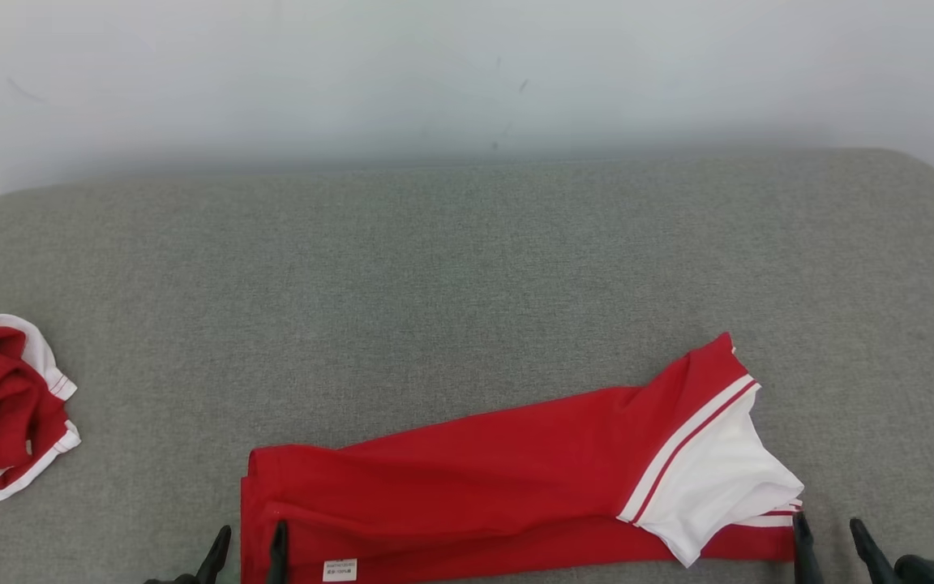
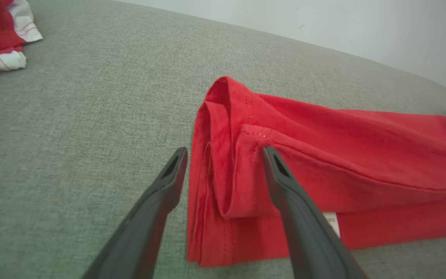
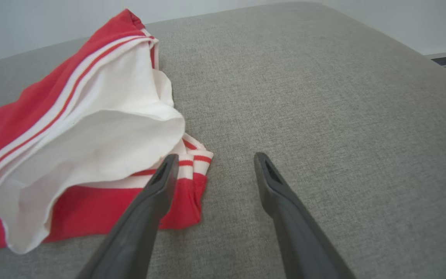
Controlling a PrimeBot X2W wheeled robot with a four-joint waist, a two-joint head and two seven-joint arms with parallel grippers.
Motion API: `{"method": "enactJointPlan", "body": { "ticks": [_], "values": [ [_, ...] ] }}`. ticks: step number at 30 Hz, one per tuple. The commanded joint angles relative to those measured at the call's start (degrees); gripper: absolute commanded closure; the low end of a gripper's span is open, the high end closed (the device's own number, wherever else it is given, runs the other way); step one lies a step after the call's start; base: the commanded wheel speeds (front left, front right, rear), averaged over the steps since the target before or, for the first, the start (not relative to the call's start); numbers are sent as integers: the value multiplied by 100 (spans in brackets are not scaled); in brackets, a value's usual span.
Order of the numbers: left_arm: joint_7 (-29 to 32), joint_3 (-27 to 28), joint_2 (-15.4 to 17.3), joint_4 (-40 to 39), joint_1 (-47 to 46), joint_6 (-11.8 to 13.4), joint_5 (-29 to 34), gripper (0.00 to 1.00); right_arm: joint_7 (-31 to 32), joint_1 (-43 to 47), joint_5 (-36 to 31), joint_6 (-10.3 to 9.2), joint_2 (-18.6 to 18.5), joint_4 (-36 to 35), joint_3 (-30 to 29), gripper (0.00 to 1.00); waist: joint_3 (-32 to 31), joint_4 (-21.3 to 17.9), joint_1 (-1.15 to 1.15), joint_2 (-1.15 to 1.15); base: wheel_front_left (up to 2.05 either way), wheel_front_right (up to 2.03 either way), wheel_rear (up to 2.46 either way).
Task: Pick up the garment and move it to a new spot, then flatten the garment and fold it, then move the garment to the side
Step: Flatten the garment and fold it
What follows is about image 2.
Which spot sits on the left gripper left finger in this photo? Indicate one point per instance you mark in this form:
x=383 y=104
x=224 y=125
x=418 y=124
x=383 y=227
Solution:
x=141 y=232

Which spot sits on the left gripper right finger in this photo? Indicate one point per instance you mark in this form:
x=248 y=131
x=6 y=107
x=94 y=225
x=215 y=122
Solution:
x=308 y=240

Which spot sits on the red Bulls 23 jersey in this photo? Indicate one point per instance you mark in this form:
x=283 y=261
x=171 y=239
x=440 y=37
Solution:
x=362 y=155

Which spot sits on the grey fabric sofa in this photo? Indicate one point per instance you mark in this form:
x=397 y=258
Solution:
x=91 y=135

